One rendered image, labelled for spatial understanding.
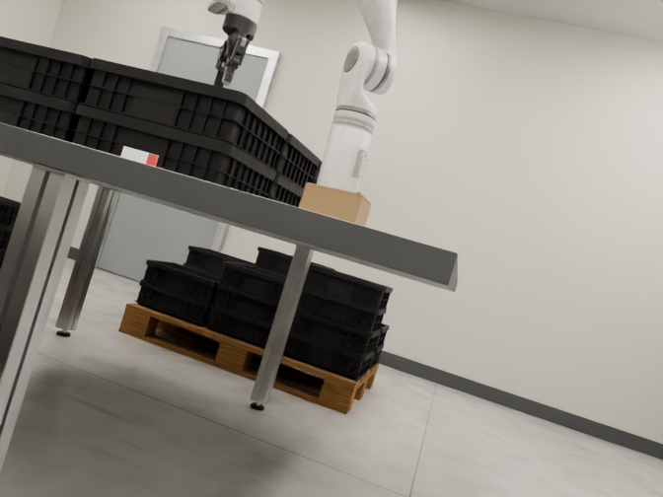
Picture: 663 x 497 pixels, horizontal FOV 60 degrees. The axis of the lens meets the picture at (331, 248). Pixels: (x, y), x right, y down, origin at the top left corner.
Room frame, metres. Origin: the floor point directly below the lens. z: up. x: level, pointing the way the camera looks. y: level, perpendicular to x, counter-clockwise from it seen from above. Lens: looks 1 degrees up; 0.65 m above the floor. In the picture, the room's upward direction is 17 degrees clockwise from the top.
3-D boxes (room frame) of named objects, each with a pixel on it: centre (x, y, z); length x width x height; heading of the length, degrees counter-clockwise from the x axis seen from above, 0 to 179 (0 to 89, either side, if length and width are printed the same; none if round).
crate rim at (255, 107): (1.39, 0.42, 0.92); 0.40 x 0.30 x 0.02; 75
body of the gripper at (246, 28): (1.32, 0.35, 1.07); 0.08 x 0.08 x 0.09
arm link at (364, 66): (1.27, 0.04, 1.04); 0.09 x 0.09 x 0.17; 29
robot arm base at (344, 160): (1.27, 0.03, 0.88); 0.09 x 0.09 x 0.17; 81
